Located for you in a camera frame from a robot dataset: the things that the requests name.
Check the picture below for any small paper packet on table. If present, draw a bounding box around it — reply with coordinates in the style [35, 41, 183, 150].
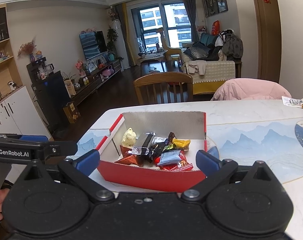
[282, 96, 303, 109]

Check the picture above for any flat screen television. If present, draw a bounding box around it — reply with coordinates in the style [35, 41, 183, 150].
[79, 31, 107, 60]

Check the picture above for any silver foil snack pack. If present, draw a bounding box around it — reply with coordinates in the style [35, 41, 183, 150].
[132, 132, 155, 156]

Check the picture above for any brown gift bag on floor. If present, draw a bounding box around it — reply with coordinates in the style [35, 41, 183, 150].
[63, 101, 81, 124]

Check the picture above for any copper brown snack bag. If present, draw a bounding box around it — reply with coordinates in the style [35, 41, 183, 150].
[115, 145, 143, 167]

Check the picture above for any white cabinet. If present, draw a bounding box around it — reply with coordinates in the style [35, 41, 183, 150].
[0, 86, 51, 139]

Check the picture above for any blue mountain table mat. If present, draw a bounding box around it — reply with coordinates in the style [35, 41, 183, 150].
[77, 118, 303, 183]

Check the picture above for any dark triangular chocolate packet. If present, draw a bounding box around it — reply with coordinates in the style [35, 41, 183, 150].
[168, 132, 176, 144]

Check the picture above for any dark tv console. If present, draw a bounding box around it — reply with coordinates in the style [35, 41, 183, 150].
[70, 60, 121, 106]

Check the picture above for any cream yellow snack bag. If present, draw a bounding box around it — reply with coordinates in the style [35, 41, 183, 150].
[121, 128, 137, 148]

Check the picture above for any yellow snack packet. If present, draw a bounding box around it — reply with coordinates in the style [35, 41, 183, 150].
[172, 138, 191, 151]

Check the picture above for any green white small candy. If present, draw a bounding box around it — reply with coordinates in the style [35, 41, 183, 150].
[163, 144, 176, 152]

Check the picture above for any light blue snack packet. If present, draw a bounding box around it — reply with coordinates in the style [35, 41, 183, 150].
[157, 150, 183, 166]

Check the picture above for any wooden dining chair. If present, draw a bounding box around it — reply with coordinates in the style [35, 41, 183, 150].
[134, 72, 193, 105]

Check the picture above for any red cardboard box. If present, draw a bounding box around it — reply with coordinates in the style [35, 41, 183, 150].
[96, 111, 207, 192]

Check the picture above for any sofa with clothes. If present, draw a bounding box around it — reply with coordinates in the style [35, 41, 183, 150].
[182, 29, 244, 95]

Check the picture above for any red snack bag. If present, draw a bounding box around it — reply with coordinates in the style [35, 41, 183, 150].
[154, 150, 193, 172]

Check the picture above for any black snack packet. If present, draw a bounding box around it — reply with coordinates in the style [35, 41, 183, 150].
[147, 142, 166, 163]

